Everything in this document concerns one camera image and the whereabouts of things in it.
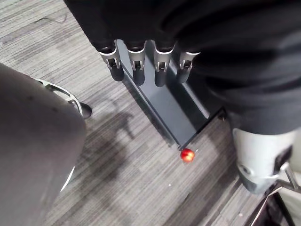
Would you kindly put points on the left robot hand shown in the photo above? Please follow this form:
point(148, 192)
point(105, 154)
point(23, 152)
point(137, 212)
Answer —
point(211, 28)

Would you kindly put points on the black shelf base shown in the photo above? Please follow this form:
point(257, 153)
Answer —
point(164, 103)

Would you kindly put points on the small red ball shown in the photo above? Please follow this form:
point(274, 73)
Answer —
point(187, 155)

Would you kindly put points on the silver robot leg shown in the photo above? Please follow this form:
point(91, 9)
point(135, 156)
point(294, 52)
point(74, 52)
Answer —
point(35, 141)

